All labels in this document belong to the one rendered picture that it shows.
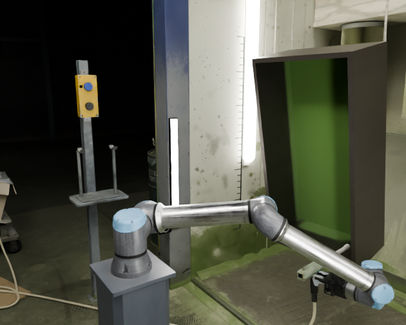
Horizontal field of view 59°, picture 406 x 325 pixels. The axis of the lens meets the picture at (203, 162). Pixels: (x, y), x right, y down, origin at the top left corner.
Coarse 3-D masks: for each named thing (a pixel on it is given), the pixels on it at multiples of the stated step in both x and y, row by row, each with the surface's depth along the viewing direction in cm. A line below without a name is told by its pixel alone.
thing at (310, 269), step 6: (348, 246) 212; (312, 264) 190; (318, 264) 191; (300, 270) 185; (306, 270) 185; (312, 270) 186; (318, 270) 191; (306, 276) 183; (312, 276) 188; (312, 282) 192; (312, 288) 192; (312, 294) 193; (312, 300) 194
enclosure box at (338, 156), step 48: (336, 48) 184; (384, 48) 180; (288, 96) 232; (336, 96) 211; (384, 96) 188; (288, 144) 241; (336, 144) 222; (384, 144) 198; (288, 192) 249; (336, 192) 234; (384, 192) 208; (336, 240) 233
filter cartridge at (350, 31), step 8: (344, 24) 290; (352, 24) 284; (360, 24) 280; (368, 24) 278; (376, 24) 278; (344, 32) 293; (352, 32) 286; (360, 32) 283; (368, 32) 280; (376, 32) 280; (344, 40) 293; (352, 40) 286; (360, 40) 284; (368, 40) 281; (376, 40) 282
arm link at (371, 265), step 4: (368, 260) 170; (364, 264) 166; (368, 264) 165; (372, 264) 164; (376, 264) 164; (380, 264) 164; (364, 268) 165; (368, 268) 163; (372, 268) 162; (376, 268) 162; (380, 268) 163; (380, 272) 160
